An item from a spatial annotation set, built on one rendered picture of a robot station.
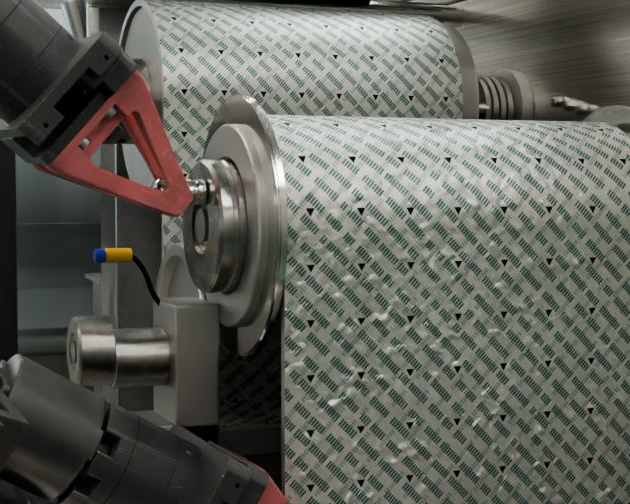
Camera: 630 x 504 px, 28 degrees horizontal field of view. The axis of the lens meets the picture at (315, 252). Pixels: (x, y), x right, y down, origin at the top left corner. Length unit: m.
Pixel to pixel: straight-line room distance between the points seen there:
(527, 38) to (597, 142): 0.30
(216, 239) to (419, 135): 0.13
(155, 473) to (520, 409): 0.22
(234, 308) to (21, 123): 0.16
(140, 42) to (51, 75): 0.32
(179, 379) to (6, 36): 0.22
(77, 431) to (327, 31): 0.44
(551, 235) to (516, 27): 0.38
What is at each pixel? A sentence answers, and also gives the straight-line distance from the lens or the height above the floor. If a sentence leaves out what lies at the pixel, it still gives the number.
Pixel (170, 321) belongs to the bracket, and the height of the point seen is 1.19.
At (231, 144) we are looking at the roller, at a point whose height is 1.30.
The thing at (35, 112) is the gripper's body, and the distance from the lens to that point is 0.62.
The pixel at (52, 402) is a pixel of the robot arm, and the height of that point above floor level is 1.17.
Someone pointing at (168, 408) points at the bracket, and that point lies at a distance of 0.74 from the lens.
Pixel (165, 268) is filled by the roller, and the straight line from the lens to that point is 0.86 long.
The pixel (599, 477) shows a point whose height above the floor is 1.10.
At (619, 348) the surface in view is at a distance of 0.76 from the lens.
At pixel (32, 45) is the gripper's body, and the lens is 0.65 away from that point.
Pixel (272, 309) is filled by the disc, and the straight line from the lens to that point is 0.66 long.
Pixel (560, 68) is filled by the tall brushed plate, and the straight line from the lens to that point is 1.02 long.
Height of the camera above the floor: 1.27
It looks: 3 degrees down
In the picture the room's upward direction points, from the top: straight up
